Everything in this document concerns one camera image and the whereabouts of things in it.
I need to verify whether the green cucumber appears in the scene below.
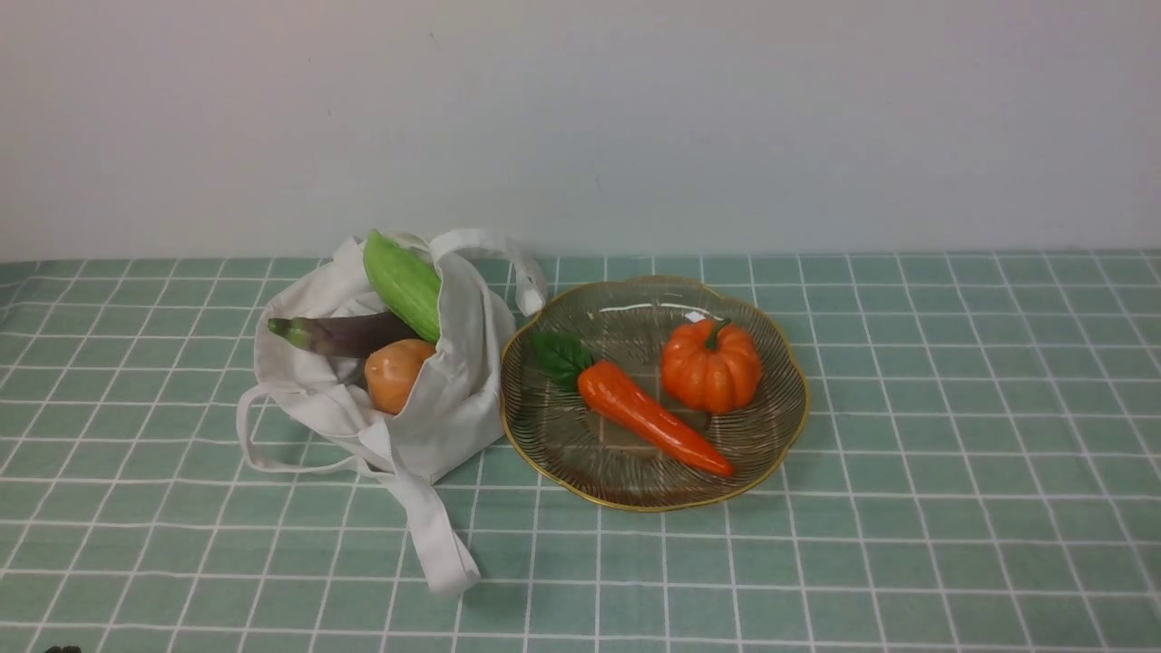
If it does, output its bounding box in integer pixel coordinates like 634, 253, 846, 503
362, 230, 441, 344

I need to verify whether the white cloth tote bag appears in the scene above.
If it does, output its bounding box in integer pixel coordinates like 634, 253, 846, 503
235, 229, 548, 596

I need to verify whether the orange carrot with leaf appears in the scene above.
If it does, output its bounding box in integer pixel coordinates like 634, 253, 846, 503
531, 331, 735, 478

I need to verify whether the gold-rimmed glass plate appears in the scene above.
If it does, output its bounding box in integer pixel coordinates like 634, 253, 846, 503
499, 277, 810, 512

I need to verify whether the small orange pumpkin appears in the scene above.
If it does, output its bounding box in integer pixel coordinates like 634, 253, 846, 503
659, 318, 763, 414

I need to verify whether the orange potato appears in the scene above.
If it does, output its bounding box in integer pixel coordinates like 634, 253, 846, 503
365, 338, 437, 414

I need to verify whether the purple eggplant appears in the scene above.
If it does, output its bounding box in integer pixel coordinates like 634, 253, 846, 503
266, 311, 419, 359

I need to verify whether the green checkered tablecloth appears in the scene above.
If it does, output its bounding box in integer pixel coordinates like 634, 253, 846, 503
1, 249, 1160, 652

